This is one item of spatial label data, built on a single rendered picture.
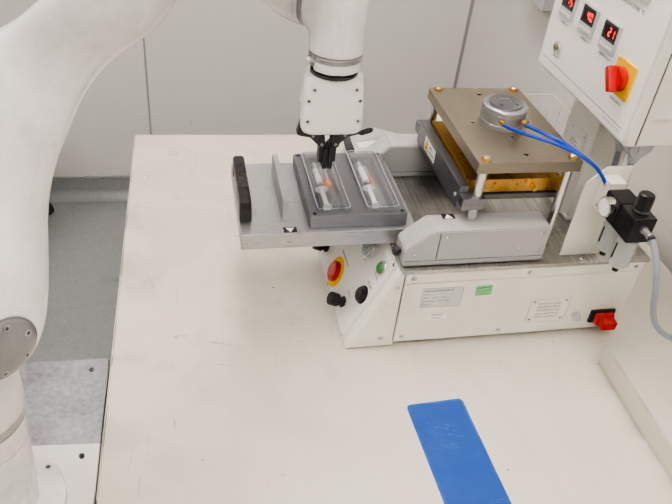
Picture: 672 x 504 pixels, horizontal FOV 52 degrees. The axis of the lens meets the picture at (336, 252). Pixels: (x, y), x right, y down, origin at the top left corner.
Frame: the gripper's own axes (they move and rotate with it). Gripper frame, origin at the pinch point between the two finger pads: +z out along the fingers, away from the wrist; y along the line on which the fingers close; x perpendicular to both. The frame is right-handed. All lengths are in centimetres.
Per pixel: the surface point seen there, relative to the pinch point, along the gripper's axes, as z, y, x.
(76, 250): 105, -63, 113
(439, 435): 29.9, 13.8, -37.3
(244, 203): 4.3, -14.5, -7.5
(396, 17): 28, 57, 145
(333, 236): 9.0, -0.1, -11.2
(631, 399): 28, 48, -36
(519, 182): -0.1, 31.0, -10.7
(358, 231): 8.2, 4.0, -11.2
